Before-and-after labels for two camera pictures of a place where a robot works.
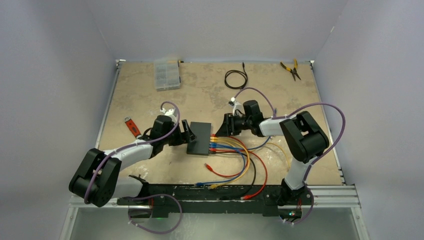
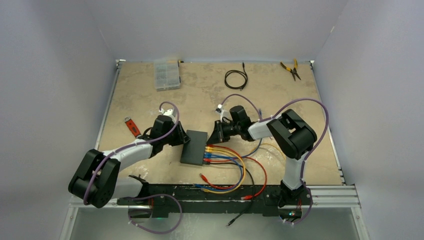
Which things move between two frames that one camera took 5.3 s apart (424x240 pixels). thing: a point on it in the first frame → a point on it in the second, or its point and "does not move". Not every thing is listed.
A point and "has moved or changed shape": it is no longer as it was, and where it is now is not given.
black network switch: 200,146 has moved or changed shape
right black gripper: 228,127 does not move
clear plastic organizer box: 167,75 does not move
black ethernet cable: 244,72 does not move
